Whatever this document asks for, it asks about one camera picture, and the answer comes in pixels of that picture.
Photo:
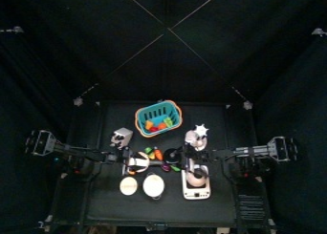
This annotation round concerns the orange toy carrot small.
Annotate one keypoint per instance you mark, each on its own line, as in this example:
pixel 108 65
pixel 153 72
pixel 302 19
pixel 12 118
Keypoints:
pixel 149 124

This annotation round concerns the white round plate left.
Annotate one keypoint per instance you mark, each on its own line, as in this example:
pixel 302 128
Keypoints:
pixel 128 186

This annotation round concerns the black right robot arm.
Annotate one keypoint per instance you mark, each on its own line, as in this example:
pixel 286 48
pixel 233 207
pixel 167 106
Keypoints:
pixel 255 150

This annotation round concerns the white toy stove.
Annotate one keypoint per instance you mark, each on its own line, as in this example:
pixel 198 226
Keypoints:
pixel 195 193

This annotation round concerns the white spiky toy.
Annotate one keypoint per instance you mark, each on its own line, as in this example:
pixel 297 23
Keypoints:
pixel 201 129

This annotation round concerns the grey frame clamp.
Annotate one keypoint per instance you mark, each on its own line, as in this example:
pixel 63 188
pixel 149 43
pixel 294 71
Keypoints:
pixel 247 104
pixel 318 31
pixel 16 30
pixel 78 101

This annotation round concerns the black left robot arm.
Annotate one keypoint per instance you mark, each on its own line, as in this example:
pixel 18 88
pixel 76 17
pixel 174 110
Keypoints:
pixel 76 150

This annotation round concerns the orange toy fruit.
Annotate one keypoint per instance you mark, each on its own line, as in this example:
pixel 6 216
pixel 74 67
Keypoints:
pixel 162 126

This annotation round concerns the black round disc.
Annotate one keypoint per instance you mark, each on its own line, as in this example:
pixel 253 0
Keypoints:
pixel 171 155

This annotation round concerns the teal basket orange rim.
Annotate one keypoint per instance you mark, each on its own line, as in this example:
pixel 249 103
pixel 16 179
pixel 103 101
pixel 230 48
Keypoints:
pixel 147 115

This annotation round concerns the white star-shaped object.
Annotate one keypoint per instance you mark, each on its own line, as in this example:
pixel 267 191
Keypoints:
pixel 195 141

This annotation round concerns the green yellow toy corn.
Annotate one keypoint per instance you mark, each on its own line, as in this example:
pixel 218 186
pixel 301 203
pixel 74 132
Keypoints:
pixel 149 152

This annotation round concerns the grey toy toaster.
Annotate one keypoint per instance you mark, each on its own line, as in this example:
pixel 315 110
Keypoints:
pixel 122 136

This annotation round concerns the green toy pepper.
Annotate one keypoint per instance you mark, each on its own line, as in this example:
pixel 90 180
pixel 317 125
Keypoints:
pixel 175 168

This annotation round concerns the white toy frying pan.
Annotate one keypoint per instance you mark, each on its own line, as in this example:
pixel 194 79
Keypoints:
pixel 139 163

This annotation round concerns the red toy tomato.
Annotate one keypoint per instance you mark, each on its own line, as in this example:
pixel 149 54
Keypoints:
pixel 154 129

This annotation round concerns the green toy vegetable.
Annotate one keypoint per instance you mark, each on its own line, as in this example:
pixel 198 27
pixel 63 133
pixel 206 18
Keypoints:
pixel 169 121

